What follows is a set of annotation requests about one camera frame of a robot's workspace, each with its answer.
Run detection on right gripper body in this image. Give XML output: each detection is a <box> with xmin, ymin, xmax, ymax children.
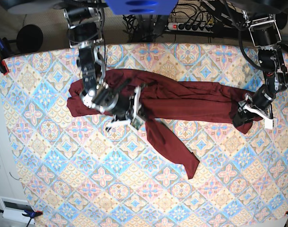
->
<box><xmin>105</xmin><ymin>83</ymin><xmax>148</xmax><ymax>131</ymax></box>

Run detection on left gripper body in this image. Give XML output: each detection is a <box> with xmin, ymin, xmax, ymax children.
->
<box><xmin>237</xmin><ymin>92</ymin><xmax>276</xmax><ymax>129</ymax></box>

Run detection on black round stool base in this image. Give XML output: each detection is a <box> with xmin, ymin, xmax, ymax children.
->
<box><xmin>16</xmin><ymin>24</ymin><xmax>43</xmax><ymax>53</ymax></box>

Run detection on white power strip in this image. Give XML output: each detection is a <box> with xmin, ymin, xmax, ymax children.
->
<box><xmin>167</xmin><ymin>22</ymin><xmax>213</xmax><ymax>33</ymax></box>

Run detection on patterned tablecloth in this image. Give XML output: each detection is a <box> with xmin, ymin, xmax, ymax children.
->
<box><xmin>0</xmin><ymin>49</ymin><xmax>288</xmax><ymax>227</ymax></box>

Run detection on tangled black cables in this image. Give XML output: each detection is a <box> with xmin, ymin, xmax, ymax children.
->
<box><xmin>121</xmin><ymin>0</ymin><xmax>229</xmax><ymax>43</ymax></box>

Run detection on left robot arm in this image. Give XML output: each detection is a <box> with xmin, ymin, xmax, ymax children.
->
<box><xmin>223</xmin><ymin>0</ymin><xmax>288</xmax><ymax>129</ymax></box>

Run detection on blue plastic box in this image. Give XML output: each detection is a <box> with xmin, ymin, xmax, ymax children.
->
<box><xmin>105</xmin><ymin>0</ymin><xmax>178</xmax><ymax>16</ymax></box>

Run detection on blue clamp front left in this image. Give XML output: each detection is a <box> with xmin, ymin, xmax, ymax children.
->
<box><xmin>0</xmin><ymin>209</ymin><xmax>43</xmax><ymax>227</ymax></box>

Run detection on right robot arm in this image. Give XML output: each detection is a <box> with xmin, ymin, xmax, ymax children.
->
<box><xmin>0</xmin><ymin>0</ymin><xmax>146</xmax><ymax>130</ymax></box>

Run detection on maroon t-shirt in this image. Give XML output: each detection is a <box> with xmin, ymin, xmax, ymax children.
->
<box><xmin>66</xmin><ymin>68</ymin><xmax>259</xmax><ymax>180</ymax></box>

